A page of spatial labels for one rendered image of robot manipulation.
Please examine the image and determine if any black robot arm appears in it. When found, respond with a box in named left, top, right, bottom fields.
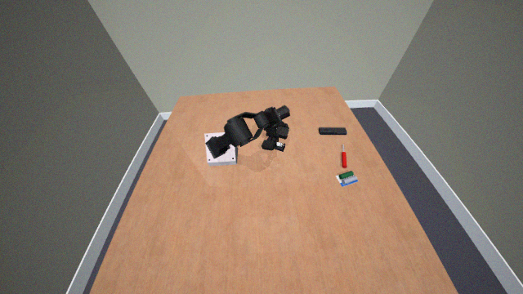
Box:
left=206, top=105, right=290, bottom=158

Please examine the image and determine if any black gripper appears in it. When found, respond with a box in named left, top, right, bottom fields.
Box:
left=261, top=121, right=284, bottom=151

